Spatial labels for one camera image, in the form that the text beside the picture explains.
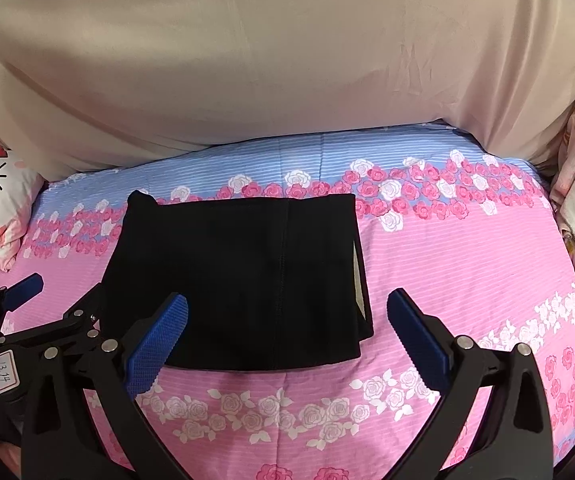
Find black pants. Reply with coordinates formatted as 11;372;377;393
101;192;374;372

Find person's hand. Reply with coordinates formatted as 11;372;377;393
0;442;22;479

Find pink rose bed sheet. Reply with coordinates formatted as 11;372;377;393
0;124;575;479

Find beige curtain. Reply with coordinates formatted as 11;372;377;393
0;0;575;180

